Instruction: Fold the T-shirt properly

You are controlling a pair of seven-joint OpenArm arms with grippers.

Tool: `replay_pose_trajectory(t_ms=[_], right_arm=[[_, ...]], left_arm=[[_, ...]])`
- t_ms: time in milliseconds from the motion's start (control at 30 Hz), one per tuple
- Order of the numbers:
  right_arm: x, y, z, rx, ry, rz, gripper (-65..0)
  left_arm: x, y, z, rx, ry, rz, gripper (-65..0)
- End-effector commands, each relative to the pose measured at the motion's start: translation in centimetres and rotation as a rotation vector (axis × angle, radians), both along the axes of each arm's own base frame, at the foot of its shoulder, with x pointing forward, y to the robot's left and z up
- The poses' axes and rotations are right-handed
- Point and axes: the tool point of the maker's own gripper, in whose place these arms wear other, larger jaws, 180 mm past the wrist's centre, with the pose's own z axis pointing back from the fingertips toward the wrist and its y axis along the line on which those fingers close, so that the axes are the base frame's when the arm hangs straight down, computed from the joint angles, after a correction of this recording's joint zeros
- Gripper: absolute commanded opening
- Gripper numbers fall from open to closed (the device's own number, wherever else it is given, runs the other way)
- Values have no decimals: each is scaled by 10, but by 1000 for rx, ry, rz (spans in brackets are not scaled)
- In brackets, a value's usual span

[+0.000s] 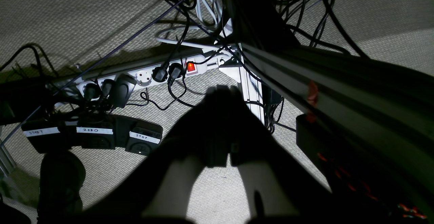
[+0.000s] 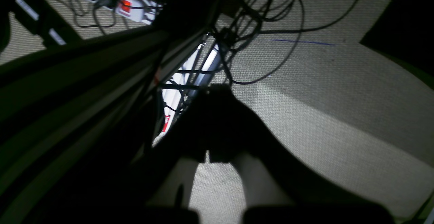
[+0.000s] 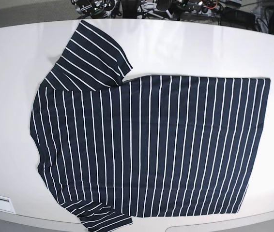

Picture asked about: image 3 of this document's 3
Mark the white power strip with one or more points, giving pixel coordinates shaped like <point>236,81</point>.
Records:
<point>150,7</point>

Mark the black equipment box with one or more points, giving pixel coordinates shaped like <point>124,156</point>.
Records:
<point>236,18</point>

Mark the navy white striped T-shirt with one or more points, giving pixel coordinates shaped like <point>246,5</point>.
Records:
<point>154,146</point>

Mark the black robot arm left side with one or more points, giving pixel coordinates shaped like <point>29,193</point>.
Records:
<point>199,6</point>

